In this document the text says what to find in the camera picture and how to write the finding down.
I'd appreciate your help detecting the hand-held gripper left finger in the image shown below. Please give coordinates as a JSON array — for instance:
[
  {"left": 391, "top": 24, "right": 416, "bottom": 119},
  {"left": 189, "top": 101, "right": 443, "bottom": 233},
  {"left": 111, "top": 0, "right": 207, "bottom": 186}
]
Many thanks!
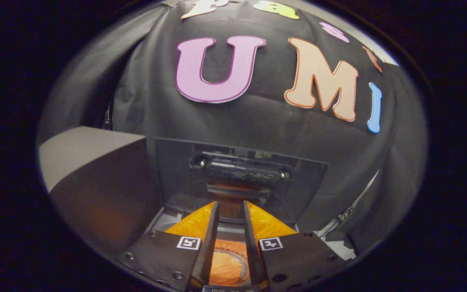
[{"left": 116, "top": 202, "right": 220, "bottom": 291}]

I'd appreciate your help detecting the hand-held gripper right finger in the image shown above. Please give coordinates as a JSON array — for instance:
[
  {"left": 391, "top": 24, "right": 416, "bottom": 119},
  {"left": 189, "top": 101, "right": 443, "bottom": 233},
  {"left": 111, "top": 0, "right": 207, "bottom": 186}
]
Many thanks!
[{"left": 243, "top": 200, "right": 348, "bottom": 291}]

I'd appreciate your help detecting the orange garment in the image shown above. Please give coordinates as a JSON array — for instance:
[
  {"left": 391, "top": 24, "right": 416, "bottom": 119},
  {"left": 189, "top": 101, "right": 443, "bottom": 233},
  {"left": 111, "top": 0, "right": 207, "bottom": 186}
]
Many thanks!
[{"left": 208, "top": 239, "right": 251, "bottom": 287}]

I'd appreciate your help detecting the grey washing machine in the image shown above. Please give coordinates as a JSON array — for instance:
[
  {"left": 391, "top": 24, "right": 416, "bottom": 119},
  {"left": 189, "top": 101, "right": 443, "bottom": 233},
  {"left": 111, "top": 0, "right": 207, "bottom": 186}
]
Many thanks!
[{"left": 146, "top": 194, "right": 327, "bottom": 291}]

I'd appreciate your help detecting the dark washing machine lid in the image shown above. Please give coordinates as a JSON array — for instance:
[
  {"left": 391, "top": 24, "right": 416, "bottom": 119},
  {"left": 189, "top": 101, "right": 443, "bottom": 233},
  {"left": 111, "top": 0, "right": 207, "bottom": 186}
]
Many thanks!
[{"left": 154, "top": 137, "right": 330, "bottom": 228}]

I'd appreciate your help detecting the black light stand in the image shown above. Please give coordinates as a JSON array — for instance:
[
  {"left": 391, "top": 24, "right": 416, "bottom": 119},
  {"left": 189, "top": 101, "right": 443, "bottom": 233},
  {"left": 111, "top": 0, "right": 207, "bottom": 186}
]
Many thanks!
[{"left": 327, "top": 205, "right": 358, "bottom": 244}]

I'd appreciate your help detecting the black backdrop cloth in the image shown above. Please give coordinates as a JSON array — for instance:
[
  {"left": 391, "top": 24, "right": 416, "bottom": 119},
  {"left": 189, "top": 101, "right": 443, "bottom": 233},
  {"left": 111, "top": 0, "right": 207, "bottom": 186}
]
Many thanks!
[{"left": 37, "top": 0, "right": 428, "bottom": 256}]

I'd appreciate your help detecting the beige and dark cabinet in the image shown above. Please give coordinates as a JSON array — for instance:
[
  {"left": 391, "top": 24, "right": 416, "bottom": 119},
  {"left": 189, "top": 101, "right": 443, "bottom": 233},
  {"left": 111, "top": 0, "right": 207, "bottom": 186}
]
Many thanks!
[{"left": 38, "top": 127, "right": 163, "bottom": 254}]

